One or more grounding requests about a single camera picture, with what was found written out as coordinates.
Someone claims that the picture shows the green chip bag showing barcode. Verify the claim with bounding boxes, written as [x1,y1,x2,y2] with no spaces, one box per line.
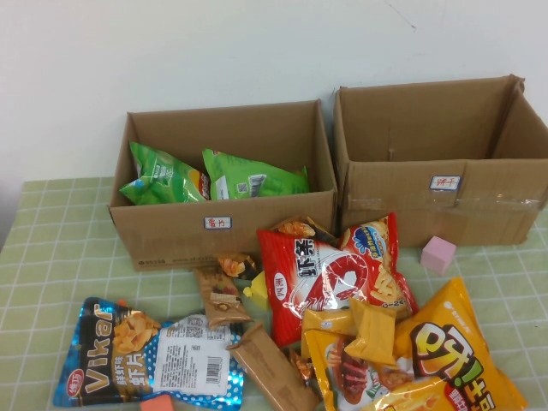
[200,148,310,201]

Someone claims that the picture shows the small dark orange snack packet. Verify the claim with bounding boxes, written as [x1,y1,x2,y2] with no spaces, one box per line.
[216,252,258,279]
[287,347,317,386]

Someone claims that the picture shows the dark orange chip packet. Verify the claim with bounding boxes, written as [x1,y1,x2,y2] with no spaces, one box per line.
[271,215,339,247]

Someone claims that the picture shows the red shrimp stick bag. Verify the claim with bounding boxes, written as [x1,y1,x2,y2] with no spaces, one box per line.
[256,212,420,348]

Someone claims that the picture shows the small yellow packet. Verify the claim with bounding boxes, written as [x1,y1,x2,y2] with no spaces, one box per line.
[242,271,271,310]

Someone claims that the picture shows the cardboard box with printed web address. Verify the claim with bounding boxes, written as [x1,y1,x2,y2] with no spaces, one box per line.
[106,98,339,271]

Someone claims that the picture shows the brown wafer bar wrapper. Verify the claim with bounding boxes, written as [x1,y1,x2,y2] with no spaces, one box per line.
[193,265,253,330]

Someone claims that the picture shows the green chip bag showing front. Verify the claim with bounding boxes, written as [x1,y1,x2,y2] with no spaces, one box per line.
[118,140,211,206]

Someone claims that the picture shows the yellow biscuit packet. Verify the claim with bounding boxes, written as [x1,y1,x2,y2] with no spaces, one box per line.
[301,307,359,359]
[343,297,398,369]

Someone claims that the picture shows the taped cardboard box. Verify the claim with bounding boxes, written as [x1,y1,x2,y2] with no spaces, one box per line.
[332,74,548,248]

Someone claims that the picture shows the plain brown bar wrapper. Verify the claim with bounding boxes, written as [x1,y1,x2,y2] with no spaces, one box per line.
[225,321,323,411]

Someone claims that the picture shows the pink cube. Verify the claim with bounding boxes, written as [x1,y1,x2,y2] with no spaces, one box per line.
[420,235,457,275]

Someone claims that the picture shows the blue dotted bag white label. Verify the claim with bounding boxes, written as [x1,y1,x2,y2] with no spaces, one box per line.
[143,314,246,406]

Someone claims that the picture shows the large yellow potato stick bag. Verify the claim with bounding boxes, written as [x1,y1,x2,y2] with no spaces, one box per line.
[301,277,528,411]

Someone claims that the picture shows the green checked tablecloth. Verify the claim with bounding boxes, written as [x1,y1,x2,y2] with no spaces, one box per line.
[0,177,548,411]

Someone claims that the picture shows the black blue Vikar chip bag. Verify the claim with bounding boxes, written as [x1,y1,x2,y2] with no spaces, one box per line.
[53,296,168,408]

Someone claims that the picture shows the orange block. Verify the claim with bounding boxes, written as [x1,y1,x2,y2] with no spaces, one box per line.
[139,396,175,411]

